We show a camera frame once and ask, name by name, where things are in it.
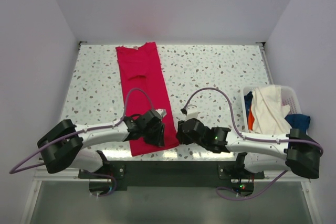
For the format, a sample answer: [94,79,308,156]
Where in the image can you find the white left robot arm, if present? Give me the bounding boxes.
[37,109,166,174]

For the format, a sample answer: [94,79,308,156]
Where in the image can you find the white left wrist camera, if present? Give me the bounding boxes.
[155,109,167,119]

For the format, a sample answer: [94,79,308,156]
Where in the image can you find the white cream t shirt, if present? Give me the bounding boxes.
[251,85,291,135]

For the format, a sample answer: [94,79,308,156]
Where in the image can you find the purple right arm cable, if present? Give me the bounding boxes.
[181,87,323,201]

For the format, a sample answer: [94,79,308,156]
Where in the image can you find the white plastic laundry basket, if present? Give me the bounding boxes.
[241,85,311,140]

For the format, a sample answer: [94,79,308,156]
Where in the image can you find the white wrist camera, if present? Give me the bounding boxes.
[155,109,167,119]
[181,105,199,121]

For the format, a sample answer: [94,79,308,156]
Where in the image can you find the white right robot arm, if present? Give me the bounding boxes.
[176,119,323,179]

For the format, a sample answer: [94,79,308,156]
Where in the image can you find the orange t shirt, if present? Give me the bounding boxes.
[247,109,255,131]

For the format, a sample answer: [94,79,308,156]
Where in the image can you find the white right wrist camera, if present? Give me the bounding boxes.
[181,105,199,121]

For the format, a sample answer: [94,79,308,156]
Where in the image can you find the aluminium frame rails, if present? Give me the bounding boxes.
[22,44,320,223]

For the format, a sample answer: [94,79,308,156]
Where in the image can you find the navy blue t shirt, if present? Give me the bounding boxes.
[285,114,311,132]

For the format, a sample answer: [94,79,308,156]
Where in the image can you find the red t shirt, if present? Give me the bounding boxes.
[116,42,179,156]

